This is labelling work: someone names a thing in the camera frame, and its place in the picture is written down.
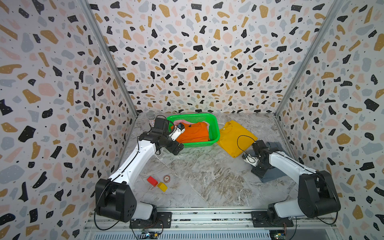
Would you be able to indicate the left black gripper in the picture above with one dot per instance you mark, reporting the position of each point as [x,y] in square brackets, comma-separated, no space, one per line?
[172,148]

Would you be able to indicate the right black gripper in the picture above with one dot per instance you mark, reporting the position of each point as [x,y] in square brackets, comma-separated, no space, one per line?
[258,173]

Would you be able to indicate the grey t-shirt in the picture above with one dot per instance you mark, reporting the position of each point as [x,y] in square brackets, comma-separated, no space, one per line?
[262,149]

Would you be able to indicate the pink t-shirt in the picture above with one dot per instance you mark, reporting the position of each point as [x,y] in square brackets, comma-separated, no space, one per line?
[185,123]

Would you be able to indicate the orange t-shirt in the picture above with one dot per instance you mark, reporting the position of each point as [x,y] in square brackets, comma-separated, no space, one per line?
[200,133]

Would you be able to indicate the yellow t-shirt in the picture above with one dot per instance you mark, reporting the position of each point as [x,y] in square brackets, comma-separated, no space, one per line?
[235,139]

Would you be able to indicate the green plastic basket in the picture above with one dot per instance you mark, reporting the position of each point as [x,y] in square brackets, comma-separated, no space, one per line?
[214,131]

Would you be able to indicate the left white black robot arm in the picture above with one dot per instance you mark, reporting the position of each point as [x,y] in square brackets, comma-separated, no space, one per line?
[114,196]

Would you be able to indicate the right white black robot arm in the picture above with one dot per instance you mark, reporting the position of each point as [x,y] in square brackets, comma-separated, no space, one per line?
[317,195]

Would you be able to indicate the small round tape roll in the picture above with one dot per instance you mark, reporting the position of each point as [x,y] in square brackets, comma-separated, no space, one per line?
[167,179]

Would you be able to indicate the red block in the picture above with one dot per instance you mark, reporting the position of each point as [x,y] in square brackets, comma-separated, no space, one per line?
[152,181]

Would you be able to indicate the yellow block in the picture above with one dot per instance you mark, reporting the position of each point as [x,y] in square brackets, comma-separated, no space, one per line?
[162,186]

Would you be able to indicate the sprinkle-filled clear bottle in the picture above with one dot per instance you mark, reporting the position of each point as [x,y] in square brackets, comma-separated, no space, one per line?
[151,116]

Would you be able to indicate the right circuit board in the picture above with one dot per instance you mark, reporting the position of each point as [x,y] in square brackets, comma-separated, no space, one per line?
[277,235]

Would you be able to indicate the circuit board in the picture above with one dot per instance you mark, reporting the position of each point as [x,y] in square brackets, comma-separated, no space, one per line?
[149,235]
[277,235]

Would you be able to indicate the left circuit board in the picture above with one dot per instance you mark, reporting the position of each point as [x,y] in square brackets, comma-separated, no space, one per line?
[149,235]

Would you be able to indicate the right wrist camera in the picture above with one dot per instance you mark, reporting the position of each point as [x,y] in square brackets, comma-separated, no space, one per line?
[250,160]

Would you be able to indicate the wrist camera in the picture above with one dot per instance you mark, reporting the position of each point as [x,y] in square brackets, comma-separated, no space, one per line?
[250,160]
[177,131]

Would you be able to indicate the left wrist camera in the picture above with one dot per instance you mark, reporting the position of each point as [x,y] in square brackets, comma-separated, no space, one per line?
[177,131]

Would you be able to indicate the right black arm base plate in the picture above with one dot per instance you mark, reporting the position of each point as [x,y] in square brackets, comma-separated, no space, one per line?
[264,219]

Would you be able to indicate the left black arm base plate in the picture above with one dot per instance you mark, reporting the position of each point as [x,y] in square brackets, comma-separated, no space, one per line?
[159,220]

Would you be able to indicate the aluminium rail frame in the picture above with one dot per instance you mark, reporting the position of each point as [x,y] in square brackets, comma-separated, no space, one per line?
[213,223]

